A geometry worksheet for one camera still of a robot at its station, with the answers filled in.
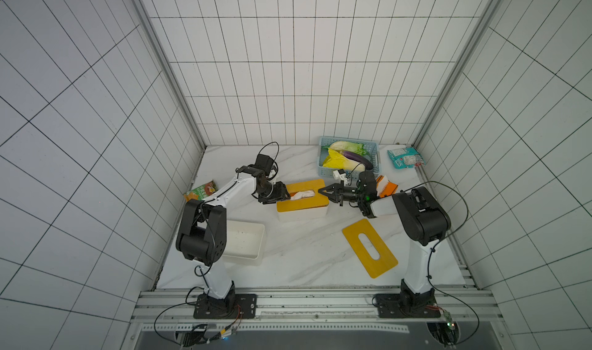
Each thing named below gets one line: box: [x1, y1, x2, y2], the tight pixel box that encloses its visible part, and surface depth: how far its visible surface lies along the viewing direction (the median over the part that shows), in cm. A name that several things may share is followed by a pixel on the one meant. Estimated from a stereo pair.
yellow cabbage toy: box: [322, 148, 366, 172], surface depth 104 cm
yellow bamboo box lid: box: [275, 178, 330, 213], surface depth 90 cm
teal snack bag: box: [386, 146, 425, 169], surface depth 113 cm
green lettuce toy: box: [321, 140, 369, 157], surface depth 112 cm
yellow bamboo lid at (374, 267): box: [342, 218, 399, 279], surface depth 87 cm
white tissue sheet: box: [289, 189, 316, 201], surface depth 92 cm
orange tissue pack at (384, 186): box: [375, 175, 399, 198], surface depth 96 cm
